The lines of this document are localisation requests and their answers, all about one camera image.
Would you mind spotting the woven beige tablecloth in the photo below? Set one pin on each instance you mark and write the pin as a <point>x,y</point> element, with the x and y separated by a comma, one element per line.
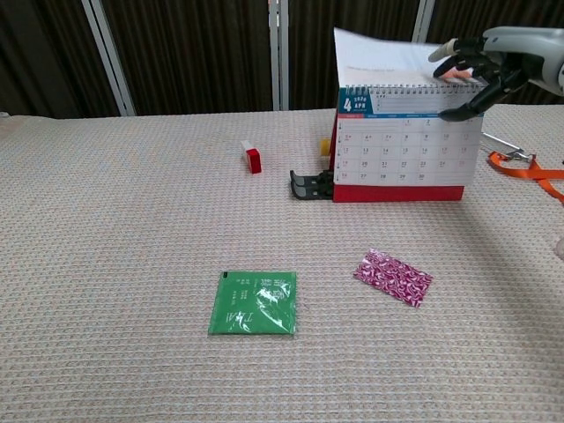
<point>132,264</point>

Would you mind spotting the red and white stamp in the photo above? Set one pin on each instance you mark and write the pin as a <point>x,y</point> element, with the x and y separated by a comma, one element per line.
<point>253,159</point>

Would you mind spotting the yellow capped tea bottle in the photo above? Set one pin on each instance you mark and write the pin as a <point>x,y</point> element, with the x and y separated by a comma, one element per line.
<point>325,147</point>

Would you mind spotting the black folding phone stand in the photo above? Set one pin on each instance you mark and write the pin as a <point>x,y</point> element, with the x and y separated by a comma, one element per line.
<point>310,185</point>

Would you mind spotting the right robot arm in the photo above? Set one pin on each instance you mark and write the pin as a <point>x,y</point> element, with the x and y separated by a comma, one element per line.
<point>556,61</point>

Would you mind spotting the red desk calendar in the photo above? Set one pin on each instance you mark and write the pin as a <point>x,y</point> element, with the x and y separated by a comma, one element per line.
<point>405,145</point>

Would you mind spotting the magenta patterned snack packet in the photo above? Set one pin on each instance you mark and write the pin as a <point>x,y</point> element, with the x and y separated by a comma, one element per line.
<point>392,282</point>

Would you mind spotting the green tea sachet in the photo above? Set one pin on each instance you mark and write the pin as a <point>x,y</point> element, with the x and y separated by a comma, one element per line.
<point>253,304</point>

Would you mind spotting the clear round object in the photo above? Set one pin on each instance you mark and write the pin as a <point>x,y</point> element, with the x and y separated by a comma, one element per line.
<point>559,249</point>

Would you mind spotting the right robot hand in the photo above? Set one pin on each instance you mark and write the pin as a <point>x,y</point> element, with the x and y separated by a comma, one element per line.
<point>498,61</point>

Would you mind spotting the white screen frame post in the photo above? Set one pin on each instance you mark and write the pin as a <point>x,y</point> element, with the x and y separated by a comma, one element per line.
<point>420,26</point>
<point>277,53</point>
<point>108,55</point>

